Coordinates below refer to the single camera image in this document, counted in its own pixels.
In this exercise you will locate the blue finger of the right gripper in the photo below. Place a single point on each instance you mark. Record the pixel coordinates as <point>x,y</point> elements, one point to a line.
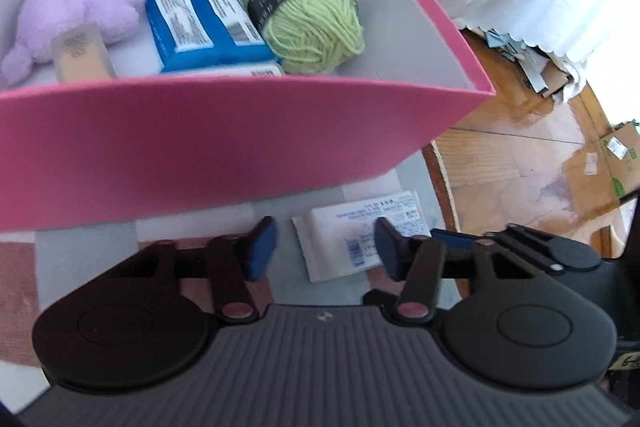
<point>455,240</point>

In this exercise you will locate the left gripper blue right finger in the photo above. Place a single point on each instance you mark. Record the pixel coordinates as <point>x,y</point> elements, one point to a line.
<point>416,261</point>

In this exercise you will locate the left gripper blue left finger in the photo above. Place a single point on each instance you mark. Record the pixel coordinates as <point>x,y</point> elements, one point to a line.
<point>234,260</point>

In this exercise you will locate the white soap packet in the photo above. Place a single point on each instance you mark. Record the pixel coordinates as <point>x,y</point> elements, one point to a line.
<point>338,240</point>

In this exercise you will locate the blue wet wipes pack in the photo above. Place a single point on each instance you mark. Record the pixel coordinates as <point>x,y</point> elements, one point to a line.
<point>200,34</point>

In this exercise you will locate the green yarn ball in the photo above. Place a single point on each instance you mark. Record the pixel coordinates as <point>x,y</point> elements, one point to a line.
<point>309,36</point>

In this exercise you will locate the purple plush toy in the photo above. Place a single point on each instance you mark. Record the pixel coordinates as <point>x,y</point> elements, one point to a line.
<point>40,21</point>

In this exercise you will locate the brown cardboard box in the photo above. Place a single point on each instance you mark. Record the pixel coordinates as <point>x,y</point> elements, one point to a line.
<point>605,173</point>

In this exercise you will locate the cardboard scraps under bed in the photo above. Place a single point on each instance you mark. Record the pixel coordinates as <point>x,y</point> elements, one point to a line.
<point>543,73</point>

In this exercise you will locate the checkered floor rug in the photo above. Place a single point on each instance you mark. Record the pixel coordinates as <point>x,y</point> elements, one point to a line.
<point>40,267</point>

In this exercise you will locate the pink cardboard box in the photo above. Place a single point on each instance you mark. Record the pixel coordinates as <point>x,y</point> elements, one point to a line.
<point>147,144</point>

